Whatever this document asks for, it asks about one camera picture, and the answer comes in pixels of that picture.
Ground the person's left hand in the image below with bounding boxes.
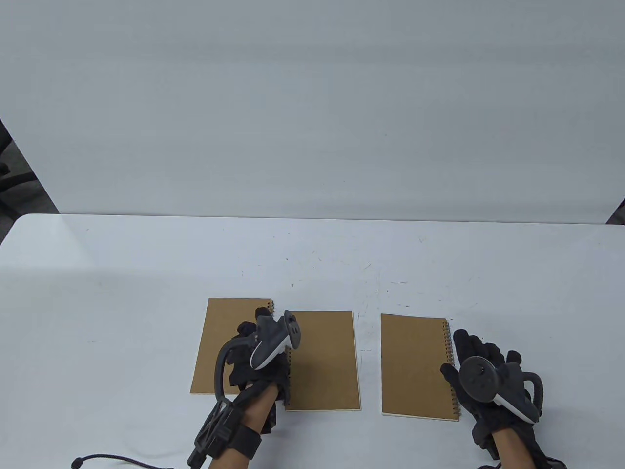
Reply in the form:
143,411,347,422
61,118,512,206
227,308,293,435

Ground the person's right hand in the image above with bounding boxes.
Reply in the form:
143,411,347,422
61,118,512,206
440,329,543,446

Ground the brown spiral notebook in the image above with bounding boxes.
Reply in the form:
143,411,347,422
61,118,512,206
380,313,461,422
190,298,277,396
284,310,362,412

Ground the person's right forearm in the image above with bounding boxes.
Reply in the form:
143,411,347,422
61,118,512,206
492,427,539,469

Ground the person's left forearm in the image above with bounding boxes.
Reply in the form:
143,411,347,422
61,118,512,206
207,384,280,469

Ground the grey right hand controller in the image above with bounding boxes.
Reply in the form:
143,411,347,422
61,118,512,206
458,356,544,424

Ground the grey hand controller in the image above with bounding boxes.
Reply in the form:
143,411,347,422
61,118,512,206
458,356,544,424
212,310,304,402

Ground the grey left hand controller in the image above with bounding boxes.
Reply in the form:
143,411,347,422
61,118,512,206
212,310,304,402

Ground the white backdrop board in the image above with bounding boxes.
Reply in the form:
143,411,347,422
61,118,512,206
0,0,625,225

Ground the black office chair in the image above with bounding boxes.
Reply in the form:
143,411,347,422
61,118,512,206
0,128,39,215

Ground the black left wrist strap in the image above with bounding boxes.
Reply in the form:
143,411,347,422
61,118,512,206
228,424,263,461

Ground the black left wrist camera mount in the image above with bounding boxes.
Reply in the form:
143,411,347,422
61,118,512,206
187,397,241,469

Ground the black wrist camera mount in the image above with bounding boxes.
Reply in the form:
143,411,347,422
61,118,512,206
187,397,241,469
530,435,567,469

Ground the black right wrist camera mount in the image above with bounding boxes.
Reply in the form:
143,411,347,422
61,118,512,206
530,435,567,469

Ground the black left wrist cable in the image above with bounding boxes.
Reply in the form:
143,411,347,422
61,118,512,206
72,454,177,469

